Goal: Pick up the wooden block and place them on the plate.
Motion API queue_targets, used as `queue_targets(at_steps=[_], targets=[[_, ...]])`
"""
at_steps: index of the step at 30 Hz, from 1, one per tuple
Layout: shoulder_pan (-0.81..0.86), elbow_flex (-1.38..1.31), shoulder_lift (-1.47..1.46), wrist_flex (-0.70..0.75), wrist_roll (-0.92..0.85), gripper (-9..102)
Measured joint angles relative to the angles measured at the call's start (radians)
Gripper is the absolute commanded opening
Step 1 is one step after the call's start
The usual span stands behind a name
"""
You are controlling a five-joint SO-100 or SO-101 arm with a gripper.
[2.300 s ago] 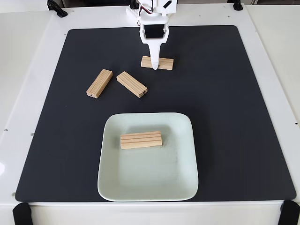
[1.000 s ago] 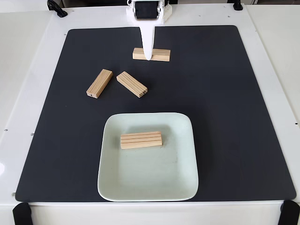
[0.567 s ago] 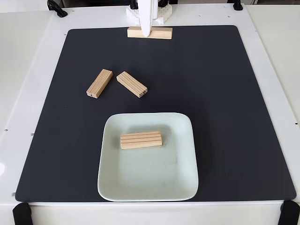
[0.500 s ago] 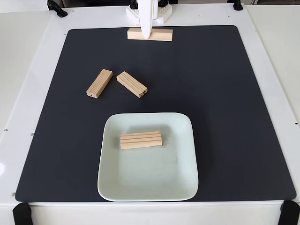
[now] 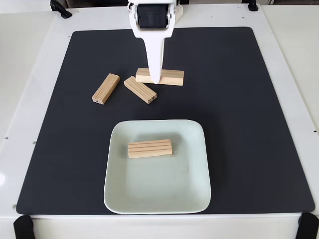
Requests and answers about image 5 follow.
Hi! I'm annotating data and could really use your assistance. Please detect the wooden block with stepped edge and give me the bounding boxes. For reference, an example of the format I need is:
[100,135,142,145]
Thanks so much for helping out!
[135,67,185,87]

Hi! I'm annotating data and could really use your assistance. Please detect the grooved wooden block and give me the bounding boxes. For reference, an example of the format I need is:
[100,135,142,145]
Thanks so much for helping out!
[123,75,158,105]
[91,73,121,106]

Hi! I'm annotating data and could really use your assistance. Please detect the wooden block with dark grooves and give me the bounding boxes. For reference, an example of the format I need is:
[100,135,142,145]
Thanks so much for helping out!
[128,139,173,159]

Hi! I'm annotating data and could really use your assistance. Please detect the pale green square plate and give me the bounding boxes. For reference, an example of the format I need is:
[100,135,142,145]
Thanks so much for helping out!
[103,119,212,215]

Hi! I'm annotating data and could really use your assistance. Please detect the black rubber mat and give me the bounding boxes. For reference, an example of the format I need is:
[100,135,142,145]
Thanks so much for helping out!
[15,26,316,215]

